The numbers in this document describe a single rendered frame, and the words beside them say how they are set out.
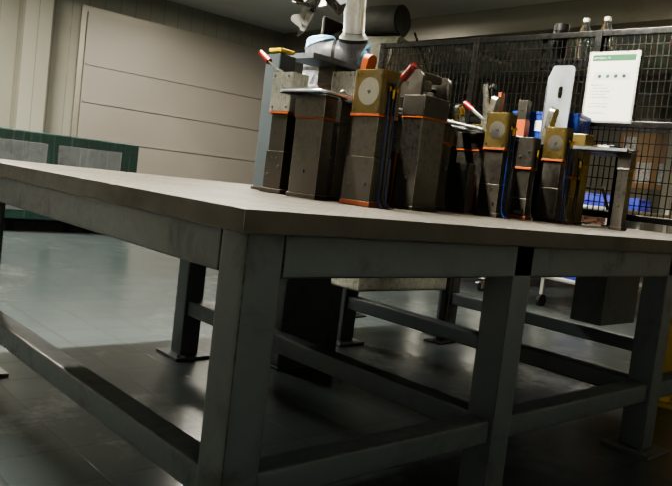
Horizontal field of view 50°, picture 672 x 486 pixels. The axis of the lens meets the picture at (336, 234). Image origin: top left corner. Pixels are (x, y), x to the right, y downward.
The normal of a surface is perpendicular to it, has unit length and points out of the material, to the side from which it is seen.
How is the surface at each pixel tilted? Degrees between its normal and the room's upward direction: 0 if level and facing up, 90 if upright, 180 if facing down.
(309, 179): 90
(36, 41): 90
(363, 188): 90
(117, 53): 90
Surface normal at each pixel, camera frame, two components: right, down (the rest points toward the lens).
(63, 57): 0.66, 0.13
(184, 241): -0.74, -0.04
